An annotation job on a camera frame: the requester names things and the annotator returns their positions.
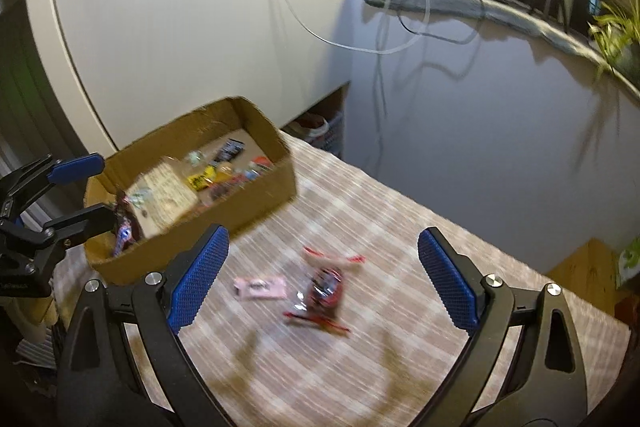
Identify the red clear candy packet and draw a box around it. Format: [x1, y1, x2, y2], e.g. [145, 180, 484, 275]
[282, 247, 366, 338]

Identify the white basket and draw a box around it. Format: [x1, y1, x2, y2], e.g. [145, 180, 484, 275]
[292, 112, 346, 158]

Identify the green potted plant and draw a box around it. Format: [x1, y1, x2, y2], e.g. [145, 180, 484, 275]
[587, 0, 640, 78]

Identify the white cabinet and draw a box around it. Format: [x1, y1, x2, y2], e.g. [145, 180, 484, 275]
[22, 0, 356, 158]

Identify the beige printed snack bag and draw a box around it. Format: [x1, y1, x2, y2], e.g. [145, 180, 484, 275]
[125, 159, 201, 238]

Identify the yellow snack packet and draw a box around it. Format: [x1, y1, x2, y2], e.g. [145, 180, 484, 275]
[187, 172, 216, 192]

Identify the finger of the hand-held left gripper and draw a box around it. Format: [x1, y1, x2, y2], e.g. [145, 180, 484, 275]
[0, 153, 106, 220]
[42, 203, 118, 249]

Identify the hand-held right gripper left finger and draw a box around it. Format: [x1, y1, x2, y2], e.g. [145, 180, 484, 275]
[57, 223, 246, 427]

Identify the black cable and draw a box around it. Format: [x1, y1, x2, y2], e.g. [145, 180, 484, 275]
[397, 0, 486, 44]

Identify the pink sachet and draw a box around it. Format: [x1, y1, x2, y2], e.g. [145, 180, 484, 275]
[232, 276, 287, 301]

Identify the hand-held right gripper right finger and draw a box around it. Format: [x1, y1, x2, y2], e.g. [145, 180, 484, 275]
[417, 227, 588, 427]

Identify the black snack packet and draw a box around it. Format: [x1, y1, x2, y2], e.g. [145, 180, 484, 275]
[212, 139, 246, 165]

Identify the hanging white cable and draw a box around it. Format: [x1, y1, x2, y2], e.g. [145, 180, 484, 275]
[370, 0, 396, 142]

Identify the dark chocolate bar wrapper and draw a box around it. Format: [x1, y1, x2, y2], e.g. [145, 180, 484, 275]
[112, 192, 146, 258]

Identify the checked beige tablecloth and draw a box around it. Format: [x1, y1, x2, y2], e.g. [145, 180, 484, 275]
[50, 129, 631, 427]

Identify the brown cardboard box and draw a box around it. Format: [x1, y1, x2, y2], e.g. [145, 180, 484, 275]
[82, 96, 299, 286]

